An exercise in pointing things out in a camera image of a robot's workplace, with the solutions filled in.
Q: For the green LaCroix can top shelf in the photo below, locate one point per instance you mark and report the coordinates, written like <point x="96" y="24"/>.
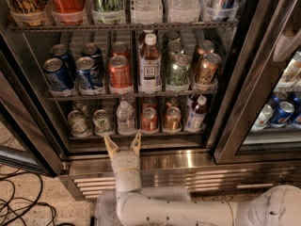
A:
<point x="107" y="11"/>

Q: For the white-green can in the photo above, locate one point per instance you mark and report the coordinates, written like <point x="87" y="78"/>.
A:
<point x="82" y="106"/>
<point x="102" y="123"/>
<point x="78" y="124"/>

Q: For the gold can bottom back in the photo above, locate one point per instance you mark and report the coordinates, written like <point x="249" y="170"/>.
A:
<point x="171" y="101"/>

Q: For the clear water bottle behind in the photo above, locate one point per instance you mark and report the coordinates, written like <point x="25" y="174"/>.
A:
<point x="129" y="100"/>

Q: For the orange soda can front middle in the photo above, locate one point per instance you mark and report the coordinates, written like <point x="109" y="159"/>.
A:
<point x="120" y="75"/>

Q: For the gold can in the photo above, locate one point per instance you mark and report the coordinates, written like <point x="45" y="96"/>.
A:
<point x="172" y="120"/>
<point x="171" y="101"/>

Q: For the closed glass fridge door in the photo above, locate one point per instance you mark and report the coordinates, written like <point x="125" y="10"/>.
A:
<point x="238" y="143"/>

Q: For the blue Pepsi can front left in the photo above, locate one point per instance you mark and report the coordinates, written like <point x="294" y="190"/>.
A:
<point x="57" y="75"/>

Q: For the copper LaCroix can front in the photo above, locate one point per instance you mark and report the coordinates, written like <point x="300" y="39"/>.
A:
<point x="207" y="70"/>

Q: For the orange soda can back middle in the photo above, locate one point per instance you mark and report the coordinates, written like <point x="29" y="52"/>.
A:
<point x="120" y="49"/>

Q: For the green LaCroix can front middle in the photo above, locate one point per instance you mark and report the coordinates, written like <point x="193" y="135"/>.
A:
<point x="177" y="77"/>

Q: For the open fridge door left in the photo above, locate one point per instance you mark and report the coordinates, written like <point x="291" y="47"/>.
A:
<point x="22" y="119"/>

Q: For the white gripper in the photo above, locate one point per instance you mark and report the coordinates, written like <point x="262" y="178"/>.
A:
<point x="125" y="160"/>

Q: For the copper lacroix can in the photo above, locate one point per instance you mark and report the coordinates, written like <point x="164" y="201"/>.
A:
<point x="207" y="70"/>
<point x="202" y="48"/>

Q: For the blue pepsi can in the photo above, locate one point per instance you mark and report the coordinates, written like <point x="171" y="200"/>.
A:
<point x="63" y="52"/>
<point x="94" y="51"/>
<point x="57" y="75"/>
<point x="89" y="75"/>

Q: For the blue Pepsi can back left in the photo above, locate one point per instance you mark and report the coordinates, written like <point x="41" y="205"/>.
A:
<point x="63" y="52"/>

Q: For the clear water bottle top right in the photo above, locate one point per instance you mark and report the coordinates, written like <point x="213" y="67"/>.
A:
<point x="182" y="11"/>

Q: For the blue can right edge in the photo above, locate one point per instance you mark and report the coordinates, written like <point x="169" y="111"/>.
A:
<point x="295" y="118"/>

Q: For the stainless steel display fridge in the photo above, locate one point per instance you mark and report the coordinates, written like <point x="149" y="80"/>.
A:
<point x="256" y="46"/>

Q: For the gold can bottom front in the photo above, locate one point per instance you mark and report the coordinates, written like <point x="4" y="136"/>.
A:
<point x="172" y="120"/>

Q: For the iced tea bottle middle shelf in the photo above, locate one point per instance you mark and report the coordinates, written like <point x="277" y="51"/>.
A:
<point x="150" y="65"/>

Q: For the clear water bottle front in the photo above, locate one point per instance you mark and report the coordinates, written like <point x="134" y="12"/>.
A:
<point x="125" y="119"/>

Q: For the orange can bottom front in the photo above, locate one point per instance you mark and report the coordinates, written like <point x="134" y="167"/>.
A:
<point x="149" y="120"/>

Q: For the yellow LaCroix can top shelf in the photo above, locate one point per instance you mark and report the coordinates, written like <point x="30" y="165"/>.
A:
<point x="30" y="12"/>

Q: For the clear plastic storage bin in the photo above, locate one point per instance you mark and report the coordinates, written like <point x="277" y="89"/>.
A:
<point x="106" y="204"/>

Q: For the clear water bottle top left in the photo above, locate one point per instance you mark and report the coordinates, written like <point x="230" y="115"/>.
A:
<point x="146" y="11"/>

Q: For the green LaCroix can back middle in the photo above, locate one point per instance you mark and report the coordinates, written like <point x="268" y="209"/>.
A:
<point x="170" y="36"/>

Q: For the orange soda can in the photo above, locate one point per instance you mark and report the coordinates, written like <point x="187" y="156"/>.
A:
<point x="120" y="75"/>
<point x="120" y="49"/>

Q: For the white-green can bottom back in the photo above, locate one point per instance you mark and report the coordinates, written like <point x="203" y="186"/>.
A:
<point x="82" y="106"/>

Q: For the clear water bottle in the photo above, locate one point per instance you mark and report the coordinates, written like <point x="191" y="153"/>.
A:
<point x="125" y="119"/>
<point x="182" y="11"/>
<point x="129" y="100"/>
<point x="146" y="11"/>

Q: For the red Coca-Cola can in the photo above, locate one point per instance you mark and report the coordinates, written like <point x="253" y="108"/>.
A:
<point x="69" y="12"/>

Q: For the tea bottle bottom shelf front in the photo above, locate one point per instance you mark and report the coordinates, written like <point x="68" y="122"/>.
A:
<point x="196" y="115"/>

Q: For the blue Pepsi can right compartment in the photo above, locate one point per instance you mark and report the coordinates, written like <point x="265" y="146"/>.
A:
<point x="281" y="114"/>

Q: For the blue energy drink can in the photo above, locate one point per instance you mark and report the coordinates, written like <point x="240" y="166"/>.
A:
<point x="217" y="10"/>

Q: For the orange can bottom back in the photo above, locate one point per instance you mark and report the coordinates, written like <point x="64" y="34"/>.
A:
<point x="149" y="102"/>

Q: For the white can right compartment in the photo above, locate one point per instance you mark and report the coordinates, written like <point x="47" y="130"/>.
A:
<point x="264" y="116"/>

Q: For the white-green can bottom far left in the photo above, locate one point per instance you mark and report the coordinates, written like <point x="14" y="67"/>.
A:
<point x="78" y="124"/>

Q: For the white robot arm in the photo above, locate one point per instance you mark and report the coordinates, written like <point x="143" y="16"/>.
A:
<point x="278" y="206"/>

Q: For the copper LaCroix can back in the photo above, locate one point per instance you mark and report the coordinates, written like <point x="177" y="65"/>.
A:
<point x="202" y="48"/>

